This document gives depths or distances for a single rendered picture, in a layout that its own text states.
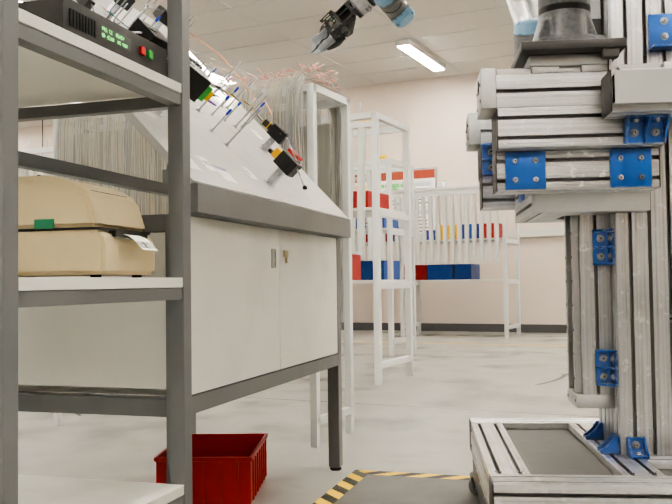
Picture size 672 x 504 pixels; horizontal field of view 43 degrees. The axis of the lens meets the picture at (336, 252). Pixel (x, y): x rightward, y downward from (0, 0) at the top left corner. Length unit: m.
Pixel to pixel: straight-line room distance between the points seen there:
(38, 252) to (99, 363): 0.42
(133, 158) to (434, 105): 7.74
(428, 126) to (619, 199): 9.21
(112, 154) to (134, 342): 2.05
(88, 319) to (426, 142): 9.45
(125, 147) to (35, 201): 2.27
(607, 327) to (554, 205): 0.34
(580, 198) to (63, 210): 1.16
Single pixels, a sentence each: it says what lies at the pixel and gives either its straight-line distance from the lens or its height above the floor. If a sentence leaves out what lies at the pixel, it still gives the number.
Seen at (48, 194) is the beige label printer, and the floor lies 0.81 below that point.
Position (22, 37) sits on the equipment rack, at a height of 1.02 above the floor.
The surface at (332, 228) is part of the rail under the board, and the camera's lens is 2.74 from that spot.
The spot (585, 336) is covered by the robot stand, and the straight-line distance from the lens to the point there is 2.17.
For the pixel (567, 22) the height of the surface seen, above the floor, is 1.21.
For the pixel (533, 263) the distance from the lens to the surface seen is 10.67.
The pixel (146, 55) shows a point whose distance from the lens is 1.73.
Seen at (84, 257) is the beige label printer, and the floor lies 0.70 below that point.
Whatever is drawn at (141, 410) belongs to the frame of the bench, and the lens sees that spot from 1.92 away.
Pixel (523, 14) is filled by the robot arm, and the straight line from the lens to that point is 2.69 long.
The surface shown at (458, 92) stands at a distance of 11.17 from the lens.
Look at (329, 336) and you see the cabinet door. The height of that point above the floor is 0.47.
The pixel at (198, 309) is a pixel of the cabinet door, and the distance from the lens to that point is 1.92.
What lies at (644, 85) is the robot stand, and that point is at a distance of 1.86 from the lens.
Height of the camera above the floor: 0.65
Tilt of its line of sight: 2 degrees up
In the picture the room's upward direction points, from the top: 1 degrees counter-clockwise
